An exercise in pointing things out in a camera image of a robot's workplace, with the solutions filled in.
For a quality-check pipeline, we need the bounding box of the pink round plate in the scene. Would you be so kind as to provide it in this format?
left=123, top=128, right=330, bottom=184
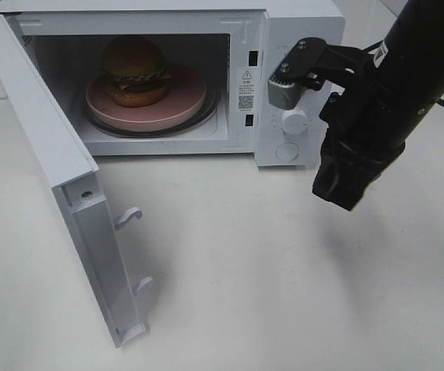
left=86, top=63, right=208, bottom=135

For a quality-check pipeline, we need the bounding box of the glass microwave turntable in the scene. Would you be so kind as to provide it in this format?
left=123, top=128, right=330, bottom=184
left=85, top=85, right=219, bottom=138

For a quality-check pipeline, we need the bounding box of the white microwave knob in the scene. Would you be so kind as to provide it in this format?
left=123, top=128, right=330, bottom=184
left=280, top=109, right=308, bottom=135

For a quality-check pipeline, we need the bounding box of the round white door button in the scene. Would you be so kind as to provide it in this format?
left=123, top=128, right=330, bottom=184
left=276, top=142, right=299, bottom=162

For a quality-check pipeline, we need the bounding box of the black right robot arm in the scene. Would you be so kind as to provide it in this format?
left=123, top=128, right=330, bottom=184
left=313, top=1, right=444, bottom=210

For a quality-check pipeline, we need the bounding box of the white microwave oven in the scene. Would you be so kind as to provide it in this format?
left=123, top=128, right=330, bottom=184
left=0, top=1, right=344, bottom=183

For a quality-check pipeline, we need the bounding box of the burger with lettuce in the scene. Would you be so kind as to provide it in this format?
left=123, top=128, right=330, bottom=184
left=102, top=36, right=171, bottom=107

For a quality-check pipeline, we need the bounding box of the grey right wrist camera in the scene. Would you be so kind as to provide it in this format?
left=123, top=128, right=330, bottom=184
left=267, top=37, right=327, bottom=110

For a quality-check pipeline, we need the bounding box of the white microwave door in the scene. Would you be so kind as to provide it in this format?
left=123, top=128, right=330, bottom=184
left=0, top=15, right=147, bottom=347

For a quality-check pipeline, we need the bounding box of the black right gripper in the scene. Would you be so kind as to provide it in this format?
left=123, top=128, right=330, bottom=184
left=308, top=44, right=406, bottom=212

